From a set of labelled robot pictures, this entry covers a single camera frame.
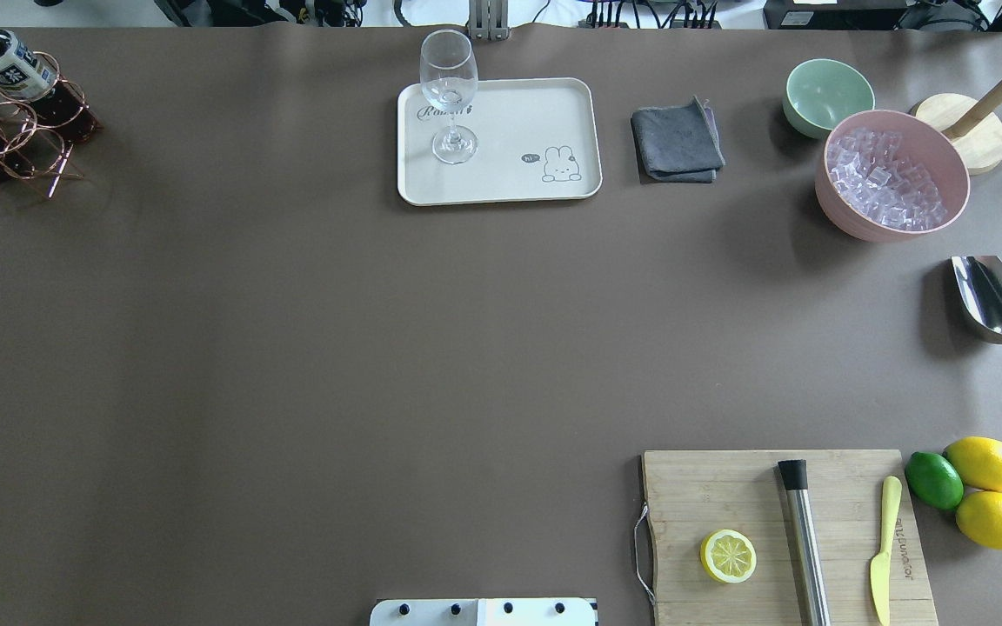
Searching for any pink bowl of ice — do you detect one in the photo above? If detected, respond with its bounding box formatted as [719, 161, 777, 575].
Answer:
[815, 110, 971, 242]

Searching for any folded grey cloth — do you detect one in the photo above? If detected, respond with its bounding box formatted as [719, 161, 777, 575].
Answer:
[630, 97, 726, 183]

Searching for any yellow plastic knife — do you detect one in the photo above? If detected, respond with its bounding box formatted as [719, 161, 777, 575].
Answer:
[868, 476, 902, 625]

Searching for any wooden stand with round base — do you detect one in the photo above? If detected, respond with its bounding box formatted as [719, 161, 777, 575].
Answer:
[912, 79, 1002, 176]

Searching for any yellow lemon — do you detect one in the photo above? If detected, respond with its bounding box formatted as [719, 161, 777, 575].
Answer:
[955, 491, 1002, 550]
[943, 436, 1002, 492]

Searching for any yellow lemon lower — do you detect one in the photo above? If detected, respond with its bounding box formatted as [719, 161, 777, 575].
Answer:
[955, 491, 1002, 550]

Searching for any green ceramic bowl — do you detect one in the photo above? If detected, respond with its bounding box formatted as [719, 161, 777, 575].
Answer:
[782, 58, 876, 139]

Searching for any tea bottle white cap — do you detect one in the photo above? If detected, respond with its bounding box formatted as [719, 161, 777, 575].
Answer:
[0, 29, 99, 143]

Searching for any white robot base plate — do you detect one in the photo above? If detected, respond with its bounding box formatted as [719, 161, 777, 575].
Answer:
[369, 596, 599, 625]

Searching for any bamboo cutting board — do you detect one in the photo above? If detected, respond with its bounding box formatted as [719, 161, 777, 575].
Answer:
[643, 450, 903, 625]

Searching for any yellow lemon upper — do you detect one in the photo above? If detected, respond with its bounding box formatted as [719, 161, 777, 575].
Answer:
[943, 436, 1002, 492]

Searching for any copper wire bottle basket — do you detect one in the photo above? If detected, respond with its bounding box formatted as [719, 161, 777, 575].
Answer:
[0, 50, 104, 199]

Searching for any green lime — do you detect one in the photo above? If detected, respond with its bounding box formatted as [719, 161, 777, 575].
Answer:
[904, 451, 964, 511]

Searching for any steel muddler black tip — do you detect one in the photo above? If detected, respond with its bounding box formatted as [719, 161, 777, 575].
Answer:
[777, 459, 832, 625]

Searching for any clear wine glass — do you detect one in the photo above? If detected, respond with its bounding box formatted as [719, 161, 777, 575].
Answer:
[420, 29, 478, 165]

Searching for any half lemon slice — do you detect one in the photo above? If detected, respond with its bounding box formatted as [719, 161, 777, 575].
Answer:
[699, 529, 757, 585]

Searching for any cream rabbit serving tray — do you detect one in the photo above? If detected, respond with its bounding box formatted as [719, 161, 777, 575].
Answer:
[397, 77, 602, 206]

